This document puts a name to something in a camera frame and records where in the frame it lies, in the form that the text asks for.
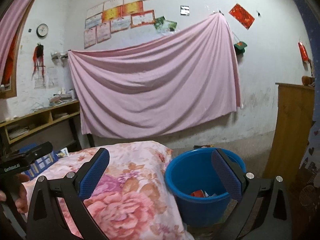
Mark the pink floral blanket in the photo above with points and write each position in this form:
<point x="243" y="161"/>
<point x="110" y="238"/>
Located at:
<point x="130" y="192"/>

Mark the group of wall certificates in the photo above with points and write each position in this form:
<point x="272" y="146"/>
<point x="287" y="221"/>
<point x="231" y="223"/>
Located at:
<point x="117" y="15"/>

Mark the pink window curtain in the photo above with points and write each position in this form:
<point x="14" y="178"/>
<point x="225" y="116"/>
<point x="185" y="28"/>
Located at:
<point x="17" y="17"/>

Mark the scattered litter on floor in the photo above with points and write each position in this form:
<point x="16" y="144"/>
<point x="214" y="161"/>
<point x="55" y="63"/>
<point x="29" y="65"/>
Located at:
<point x="203" y="146"/>

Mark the blue cardboard box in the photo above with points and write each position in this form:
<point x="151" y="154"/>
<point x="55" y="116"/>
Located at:
<point x="45" y="162"/>

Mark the large pile of shelf papers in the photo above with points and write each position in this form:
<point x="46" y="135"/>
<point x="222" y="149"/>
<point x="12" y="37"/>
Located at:
<point x="17" y="133"/>

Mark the dark blue printed cloth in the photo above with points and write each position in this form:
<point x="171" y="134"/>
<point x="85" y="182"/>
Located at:
<point x="310" y="180"/>

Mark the green photo print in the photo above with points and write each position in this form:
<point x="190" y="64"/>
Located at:
<point x="171" y="26"/>
<point x="158" y="23"/>

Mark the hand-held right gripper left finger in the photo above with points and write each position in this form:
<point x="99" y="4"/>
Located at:
<point x="93" y="175"/>

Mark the red cloth in window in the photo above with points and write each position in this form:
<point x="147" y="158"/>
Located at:
<point x="10" y="60"/>

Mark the small white printed packet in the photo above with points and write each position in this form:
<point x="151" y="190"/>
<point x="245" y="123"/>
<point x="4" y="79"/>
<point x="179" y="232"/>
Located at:
<point x="63" y="152"/>

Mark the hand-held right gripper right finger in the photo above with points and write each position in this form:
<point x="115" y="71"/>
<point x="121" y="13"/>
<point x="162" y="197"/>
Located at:
<point x="226" y="173"/>

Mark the red hanging ornament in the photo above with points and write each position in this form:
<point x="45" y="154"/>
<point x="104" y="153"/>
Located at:
<point x="303" y="52"/>

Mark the round black wall clock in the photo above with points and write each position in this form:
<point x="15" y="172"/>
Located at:
<point x="42" y="30"/>

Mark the stack of books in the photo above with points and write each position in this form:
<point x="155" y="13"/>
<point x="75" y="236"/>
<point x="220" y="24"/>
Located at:
<point x="61" y="99"/>

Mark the brown object on cabinet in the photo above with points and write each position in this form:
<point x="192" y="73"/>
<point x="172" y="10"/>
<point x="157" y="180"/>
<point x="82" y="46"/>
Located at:
<point x="307" y="80"/>

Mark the small silver wall picture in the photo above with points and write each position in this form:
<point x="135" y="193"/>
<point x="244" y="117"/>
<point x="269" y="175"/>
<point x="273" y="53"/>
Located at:
<point x="185" y="10"/>

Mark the person's left hand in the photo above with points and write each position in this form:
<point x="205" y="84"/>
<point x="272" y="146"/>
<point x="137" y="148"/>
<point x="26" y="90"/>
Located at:
<point x="23" y="195"/>

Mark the wooden desk shelf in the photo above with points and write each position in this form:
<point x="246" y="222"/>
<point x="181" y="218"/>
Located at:
<point x="37" y="113"/>

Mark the wooden cabinet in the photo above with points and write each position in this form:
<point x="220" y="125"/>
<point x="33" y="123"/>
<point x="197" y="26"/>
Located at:
<point x="290" y="130"/>

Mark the red paper wall decoration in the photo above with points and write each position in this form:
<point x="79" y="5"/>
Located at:
<point x="241" y="16"/>

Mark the red tassel wall ornament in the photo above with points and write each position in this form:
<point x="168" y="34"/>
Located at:
<point x="38" y="57"/>

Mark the paper wall calendar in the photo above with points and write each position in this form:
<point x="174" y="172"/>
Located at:
<point x="51" y="78"/>

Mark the small pile of shelf papers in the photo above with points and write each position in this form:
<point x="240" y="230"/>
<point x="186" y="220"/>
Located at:
<point x="60" y="115"/>

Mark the red paper cup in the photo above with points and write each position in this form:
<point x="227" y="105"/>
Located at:
<point x="198" y="193"/>

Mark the green cap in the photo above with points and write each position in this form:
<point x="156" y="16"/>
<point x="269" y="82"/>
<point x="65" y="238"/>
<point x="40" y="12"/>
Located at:
<point x="240" y="47"/>

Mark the blue plastic bucket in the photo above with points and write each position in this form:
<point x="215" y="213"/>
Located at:
<point x="190" y="170"/>

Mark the wooden window frame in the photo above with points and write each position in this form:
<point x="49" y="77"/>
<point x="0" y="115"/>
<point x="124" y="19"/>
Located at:
<point x="11" y="93"/>

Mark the pink sheet hung on wall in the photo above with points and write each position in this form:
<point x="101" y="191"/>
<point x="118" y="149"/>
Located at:
<point x="150" y="85"/>

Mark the small black wall hook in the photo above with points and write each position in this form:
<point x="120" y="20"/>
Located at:
<point x="258" y="13"/>

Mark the white packet with yellow print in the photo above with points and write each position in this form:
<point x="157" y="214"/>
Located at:
<point x="213" y="194"/>

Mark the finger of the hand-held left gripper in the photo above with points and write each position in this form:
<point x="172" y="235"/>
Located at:
<point x="37" y="152"/>

